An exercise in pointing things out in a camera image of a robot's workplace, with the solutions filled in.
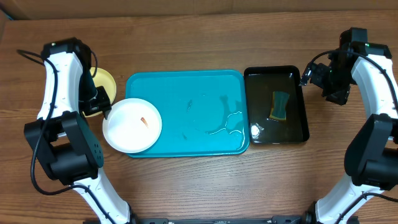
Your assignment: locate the yellow-green plate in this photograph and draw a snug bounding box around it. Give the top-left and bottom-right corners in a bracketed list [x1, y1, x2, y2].
[84, 68, 116, 118]

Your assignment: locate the white plate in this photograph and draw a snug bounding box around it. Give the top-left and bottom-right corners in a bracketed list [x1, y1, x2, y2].
[103, 98, 162, 154]

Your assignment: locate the green yellow sponge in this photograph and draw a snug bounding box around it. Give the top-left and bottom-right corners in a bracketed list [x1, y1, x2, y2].
[269, 91, 290, 121]

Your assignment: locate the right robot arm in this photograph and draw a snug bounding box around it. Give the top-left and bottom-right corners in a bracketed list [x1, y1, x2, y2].
[300, 41, 397, 223]

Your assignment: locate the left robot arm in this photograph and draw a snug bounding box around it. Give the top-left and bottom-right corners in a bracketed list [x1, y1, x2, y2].
[18, 37, 139, 223]

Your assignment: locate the black water tray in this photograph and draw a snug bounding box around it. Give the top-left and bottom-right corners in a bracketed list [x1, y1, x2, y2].
[244, 65, 310, 144]

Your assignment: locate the teal plastic tray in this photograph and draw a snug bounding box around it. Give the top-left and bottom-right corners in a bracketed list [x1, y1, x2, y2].
[125, 70, 250, 158]

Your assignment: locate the orange food scrap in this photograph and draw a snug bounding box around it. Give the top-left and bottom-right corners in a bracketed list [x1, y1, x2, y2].
[141, 117, 149, 128]

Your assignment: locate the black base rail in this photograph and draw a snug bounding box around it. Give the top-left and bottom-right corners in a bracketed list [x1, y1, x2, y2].
[139, 215, 302, 224]

